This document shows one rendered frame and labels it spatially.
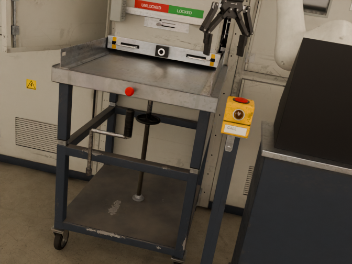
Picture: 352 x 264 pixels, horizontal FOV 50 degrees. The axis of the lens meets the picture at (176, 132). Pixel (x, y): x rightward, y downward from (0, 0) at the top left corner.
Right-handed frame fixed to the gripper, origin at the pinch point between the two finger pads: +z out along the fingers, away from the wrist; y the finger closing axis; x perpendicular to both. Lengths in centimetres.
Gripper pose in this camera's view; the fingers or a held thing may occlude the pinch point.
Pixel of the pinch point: (223, 52)
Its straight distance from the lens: 130.0
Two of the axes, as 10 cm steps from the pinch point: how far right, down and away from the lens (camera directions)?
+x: 4.5, 3.7, -8.1
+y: -8.8, 0.7, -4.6
